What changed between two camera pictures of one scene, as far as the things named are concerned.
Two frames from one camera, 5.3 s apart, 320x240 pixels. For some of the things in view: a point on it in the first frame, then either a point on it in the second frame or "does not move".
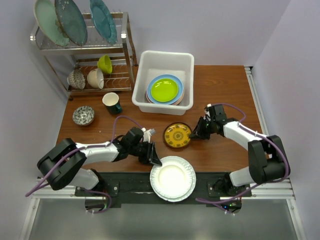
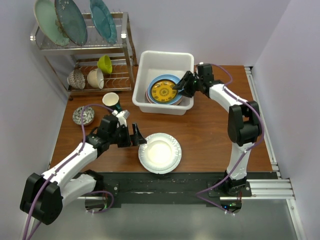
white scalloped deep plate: x=174 y=179 to x=161 y=154
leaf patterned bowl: x=83 y=115 does not move
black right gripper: x=198 y=132 to x=187 y=79
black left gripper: x=151 y=157 to x=136 y=138
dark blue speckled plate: x=72 y=21 does not move
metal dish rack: x=97 y=64 does not move
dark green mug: x=111 y=100 does not move
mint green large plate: x=45 y=11 does not move
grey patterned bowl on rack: x=76 y=79 does not move
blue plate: x=180 y=87 does not move
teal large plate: x=103 y=21 does not move
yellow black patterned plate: x=177 y=135 to x=162 y=91
